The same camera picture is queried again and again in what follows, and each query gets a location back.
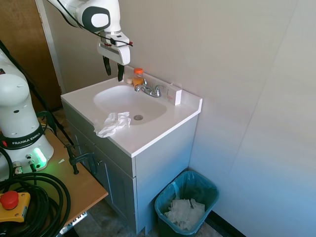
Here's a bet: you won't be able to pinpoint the black metal clamp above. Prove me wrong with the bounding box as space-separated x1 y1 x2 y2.
64 144 98 175

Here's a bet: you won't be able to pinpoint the brown wooden door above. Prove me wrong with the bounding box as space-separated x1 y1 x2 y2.
0 0 63 112

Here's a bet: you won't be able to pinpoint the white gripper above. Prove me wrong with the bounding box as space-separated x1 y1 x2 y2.
96 42 131 82

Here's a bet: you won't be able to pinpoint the white door frame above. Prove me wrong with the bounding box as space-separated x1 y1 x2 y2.
34 0 66 95

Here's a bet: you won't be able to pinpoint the dark green trash bin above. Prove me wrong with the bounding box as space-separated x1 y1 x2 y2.
155 170 220 236

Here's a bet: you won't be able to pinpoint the black baseboard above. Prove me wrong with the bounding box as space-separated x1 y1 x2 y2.
205 209 248 237

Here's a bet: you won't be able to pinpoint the chrome faucet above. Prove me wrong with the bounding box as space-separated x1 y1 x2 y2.
134 79 166 98

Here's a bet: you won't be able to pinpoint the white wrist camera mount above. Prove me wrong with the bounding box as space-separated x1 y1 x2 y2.
99 30 131 48

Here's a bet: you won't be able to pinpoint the discarded white tissue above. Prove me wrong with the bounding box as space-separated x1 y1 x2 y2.
170 198 192 218
190 199 206 219
163 211 201 232

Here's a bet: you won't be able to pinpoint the coiled black cables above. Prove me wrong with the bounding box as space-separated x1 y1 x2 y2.
0 145 72 237

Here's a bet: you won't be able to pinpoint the orange capped bottle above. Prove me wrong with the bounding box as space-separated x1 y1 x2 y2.
132 68 145 88

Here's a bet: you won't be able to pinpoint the white sink countertop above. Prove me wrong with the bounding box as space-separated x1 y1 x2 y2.
60 65 203 158

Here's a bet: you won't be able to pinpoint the black camera stand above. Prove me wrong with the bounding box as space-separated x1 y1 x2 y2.
0 39 75 147

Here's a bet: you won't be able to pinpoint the grey vanity cabinet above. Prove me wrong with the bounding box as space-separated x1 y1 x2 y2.
61 101 199 236

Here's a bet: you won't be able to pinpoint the blue-lined trash bin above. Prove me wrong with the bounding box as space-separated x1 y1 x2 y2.
155 170 220 223

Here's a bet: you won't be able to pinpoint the yellow emergency stop button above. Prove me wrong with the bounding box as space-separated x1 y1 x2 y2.
0 190 32 223

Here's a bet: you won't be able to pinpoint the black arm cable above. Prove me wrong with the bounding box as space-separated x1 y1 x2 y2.
58 0 134 47

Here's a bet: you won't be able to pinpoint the white rectangular box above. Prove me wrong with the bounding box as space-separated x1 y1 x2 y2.
165 83 183 107

